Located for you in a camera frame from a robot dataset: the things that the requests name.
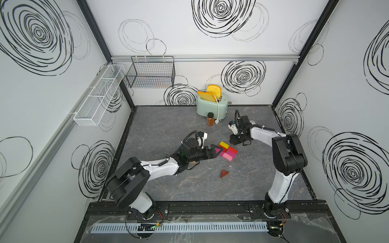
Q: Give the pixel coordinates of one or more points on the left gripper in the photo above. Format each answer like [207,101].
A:
[210,155]

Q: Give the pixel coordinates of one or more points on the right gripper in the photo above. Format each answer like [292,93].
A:
[233,140]

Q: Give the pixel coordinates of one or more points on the red block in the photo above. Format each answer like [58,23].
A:
[223,148]
[232,150]

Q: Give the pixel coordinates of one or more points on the yellow block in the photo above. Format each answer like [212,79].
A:
[224,145]

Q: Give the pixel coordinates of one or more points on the red block front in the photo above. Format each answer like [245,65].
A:
[232,150]

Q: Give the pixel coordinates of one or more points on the light pink block front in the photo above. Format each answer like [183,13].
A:
[227,157]

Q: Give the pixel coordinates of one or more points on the brown triangle block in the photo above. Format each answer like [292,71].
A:
[224,173]

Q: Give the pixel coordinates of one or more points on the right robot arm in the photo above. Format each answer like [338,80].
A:
[289,158]

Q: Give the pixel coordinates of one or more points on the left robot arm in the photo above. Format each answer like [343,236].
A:
[126,184]

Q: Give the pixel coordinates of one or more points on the brown spice bottle black cap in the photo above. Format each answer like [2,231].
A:
[210,119]

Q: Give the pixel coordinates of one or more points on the mint green toaster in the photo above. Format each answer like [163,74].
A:
[219,109]

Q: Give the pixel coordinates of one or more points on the front toast slice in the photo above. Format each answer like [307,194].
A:
[208,96]

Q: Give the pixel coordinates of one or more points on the toast slice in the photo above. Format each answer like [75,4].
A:
[208,96]
[215,90]

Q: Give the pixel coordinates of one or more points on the rear toast slice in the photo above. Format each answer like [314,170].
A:
[215,90]

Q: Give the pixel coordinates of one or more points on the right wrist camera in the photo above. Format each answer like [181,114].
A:
[233,127]

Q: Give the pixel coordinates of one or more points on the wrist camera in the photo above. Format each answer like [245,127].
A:
[233,127]
[201,137]

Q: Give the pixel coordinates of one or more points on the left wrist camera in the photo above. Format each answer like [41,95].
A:
[201,137]

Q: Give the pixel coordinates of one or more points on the grey slotted cable duct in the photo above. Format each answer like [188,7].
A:
[192,227]

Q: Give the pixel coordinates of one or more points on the black mounting rail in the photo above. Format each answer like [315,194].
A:
[167,209]

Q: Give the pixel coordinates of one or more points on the black wire basket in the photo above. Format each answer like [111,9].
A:
[151,72]

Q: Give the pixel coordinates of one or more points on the white wire shelf basket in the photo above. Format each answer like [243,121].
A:
[103,88]

